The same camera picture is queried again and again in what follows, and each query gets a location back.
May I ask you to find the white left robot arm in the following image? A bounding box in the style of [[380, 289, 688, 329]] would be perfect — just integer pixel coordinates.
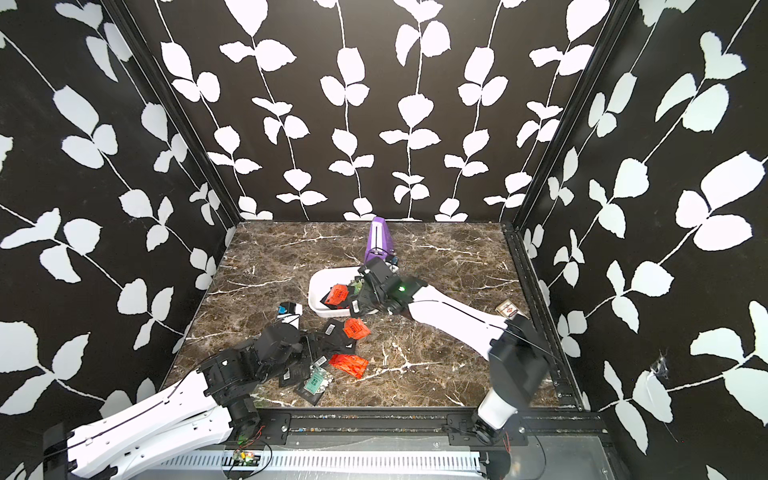
[[42, 322, 311, 479]]

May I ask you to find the red tea bag under green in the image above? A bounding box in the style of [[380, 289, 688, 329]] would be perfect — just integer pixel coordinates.
[[329, 354, 369, 379]]

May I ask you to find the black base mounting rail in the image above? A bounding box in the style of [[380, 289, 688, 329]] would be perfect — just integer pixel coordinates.
[[256, 407, 608, 449]]

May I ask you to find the orange red tea bag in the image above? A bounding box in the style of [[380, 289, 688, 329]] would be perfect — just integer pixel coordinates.
[[321, 284, 349, 309]]

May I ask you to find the green grape oolong tea bag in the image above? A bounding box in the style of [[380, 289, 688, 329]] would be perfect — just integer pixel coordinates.
[[295, 367, 333, 406]]

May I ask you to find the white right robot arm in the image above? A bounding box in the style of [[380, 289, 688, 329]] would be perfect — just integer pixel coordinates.
[[350, 257, 555, 445]]

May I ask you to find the white red card pack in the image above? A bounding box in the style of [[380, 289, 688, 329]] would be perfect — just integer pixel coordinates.
[[495, 299, 522, 320]]

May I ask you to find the purple metronome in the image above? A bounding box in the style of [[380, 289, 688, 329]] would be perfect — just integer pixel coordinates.
[[364, 216, 396, 263]]

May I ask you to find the perforated white metal rail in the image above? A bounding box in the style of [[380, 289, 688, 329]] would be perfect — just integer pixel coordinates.
[[152, 450, 485, 476]]

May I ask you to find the black tea bag front left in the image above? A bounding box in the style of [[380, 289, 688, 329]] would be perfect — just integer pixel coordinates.
[[279, 365, 311, 387]]

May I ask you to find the white plastic storage box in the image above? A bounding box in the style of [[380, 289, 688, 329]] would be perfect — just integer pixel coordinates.
[[308, 267, 358, 318]]

